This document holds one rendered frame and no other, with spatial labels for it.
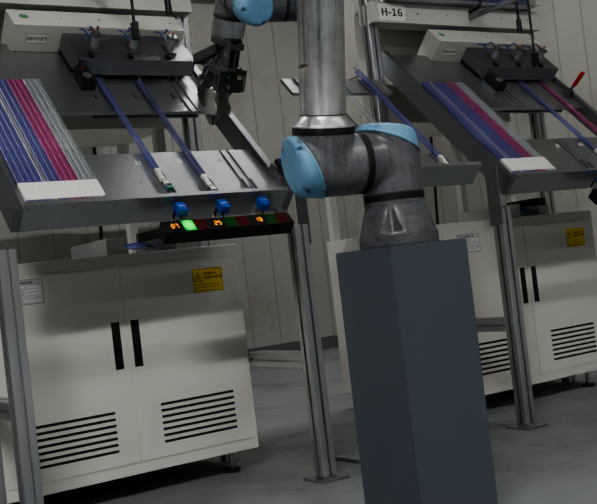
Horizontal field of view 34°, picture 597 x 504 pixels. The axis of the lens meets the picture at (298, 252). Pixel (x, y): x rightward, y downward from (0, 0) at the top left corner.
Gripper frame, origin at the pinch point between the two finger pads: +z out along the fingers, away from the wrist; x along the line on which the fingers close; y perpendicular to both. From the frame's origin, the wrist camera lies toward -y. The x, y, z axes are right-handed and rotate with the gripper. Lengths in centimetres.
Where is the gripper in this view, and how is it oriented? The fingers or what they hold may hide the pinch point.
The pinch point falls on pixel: (211, 118)
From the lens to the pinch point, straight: 236.8
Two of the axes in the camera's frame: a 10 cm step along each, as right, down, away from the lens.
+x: 8.3, -0.9, 5.5
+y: 5.3, 4.2, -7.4
